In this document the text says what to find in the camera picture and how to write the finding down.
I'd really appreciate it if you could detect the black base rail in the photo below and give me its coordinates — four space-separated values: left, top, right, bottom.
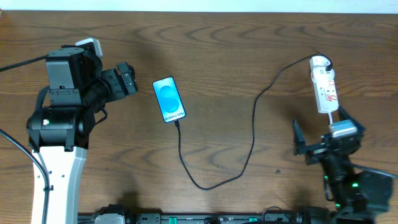
78 203 336 224

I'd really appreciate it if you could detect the white power strip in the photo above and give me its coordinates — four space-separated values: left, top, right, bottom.
310 55 339 114

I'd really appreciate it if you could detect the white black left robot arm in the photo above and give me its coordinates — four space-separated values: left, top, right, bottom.
27 44 138 223

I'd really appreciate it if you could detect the blue Galaxy smartphone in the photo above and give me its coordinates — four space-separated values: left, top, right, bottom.
152 77 187 123

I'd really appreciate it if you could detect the black charger cable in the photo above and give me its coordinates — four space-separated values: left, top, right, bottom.
174 53 334 191

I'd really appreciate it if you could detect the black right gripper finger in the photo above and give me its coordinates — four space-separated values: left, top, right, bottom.
292 119 307 156
338 106 366 134

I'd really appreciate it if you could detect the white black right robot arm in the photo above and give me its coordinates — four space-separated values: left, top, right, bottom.
292 107 397 223

